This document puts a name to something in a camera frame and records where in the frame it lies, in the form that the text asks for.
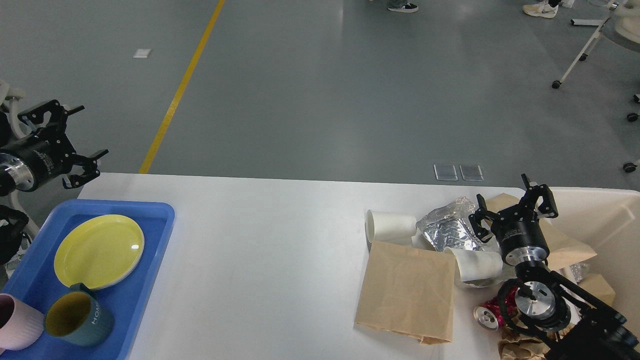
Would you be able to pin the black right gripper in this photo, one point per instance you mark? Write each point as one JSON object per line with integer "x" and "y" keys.
{"x": 518, "y": 232}

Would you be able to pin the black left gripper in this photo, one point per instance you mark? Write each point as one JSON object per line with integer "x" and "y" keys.
{"x": 29, "y": 162}

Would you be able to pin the yellow plastic plate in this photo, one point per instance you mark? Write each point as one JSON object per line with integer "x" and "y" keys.
{"x": 72, "y": 257}

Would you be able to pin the dark green mug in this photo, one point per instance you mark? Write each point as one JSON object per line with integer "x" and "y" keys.
{"x": 79, "y": 318}

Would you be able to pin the right floor socket cover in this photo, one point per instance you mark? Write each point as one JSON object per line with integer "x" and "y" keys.
{"x": 471, "y": 172}

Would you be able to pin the floor socket cover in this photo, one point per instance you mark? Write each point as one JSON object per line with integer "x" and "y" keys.
{"x": 471, "y": 172}
{"x": 445, "y": 172}

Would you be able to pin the brown paper bag on bin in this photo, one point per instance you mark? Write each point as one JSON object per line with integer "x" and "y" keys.
{"x": 564, "y": 250}

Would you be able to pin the crumpled silver foil bag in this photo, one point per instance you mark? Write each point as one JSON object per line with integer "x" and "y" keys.
{"x": 449, "y": 227}

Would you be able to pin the crushed white paper cup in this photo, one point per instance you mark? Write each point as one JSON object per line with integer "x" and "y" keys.
{"x": 474, "y": 265}

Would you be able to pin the left floor socket cover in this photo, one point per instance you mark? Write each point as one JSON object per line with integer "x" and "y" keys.
{"x": 445, "y": 172}

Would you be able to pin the white chair base left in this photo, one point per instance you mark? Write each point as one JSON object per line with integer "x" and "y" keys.
{"x": 15, "y": 133}

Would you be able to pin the beige plastic bin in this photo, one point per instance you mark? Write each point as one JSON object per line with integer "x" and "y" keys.
{"x": 608, "y": 220}

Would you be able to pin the crushed red soda can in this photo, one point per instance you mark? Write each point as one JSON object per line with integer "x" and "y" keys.
{"x": 488, "y": 314}

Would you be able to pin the brown paper inside bin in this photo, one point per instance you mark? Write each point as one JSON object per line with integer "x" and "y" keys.
{"x": 598, "y": 286}

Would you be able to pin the upright-lying white paper cup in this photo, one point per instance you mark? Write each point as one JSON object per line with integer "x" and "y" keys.
{"x": 393, "y": 228}

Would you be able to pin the flat brown paper bag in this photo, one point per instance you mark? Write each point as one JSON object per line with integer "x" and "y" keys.
{"x": 408, "y": 291}

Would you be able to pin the white round plate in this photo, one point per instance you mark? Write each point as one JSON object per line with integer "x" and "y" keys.
{"x": 111, "y": 263}

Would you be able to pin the crumpled brown paper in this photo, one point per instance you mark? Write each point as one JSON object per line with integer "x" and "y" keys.
{"x": 515, "y": 346}

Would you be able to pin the blue plastic tray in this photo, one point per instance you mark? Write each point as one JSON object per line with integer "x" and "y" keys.
{"x": 34, "y": 282}

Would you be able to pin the pink ribbed cup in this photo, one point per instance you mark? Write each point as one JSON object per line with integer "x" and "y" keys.
{"x": 20, "y": 324}

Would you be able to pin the white sneaker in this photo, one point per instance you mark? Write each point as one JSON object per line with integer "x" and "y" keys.
{"x": 546, "y": 9}

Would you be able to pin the white rolling stand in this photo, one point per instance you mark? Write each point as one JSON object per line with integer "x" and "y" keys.
{"x": 620, "y": 26}

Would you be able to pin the black sneaker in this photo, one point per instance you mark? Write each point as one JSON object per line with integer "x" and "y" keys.
{"x": 402, "y": 6}

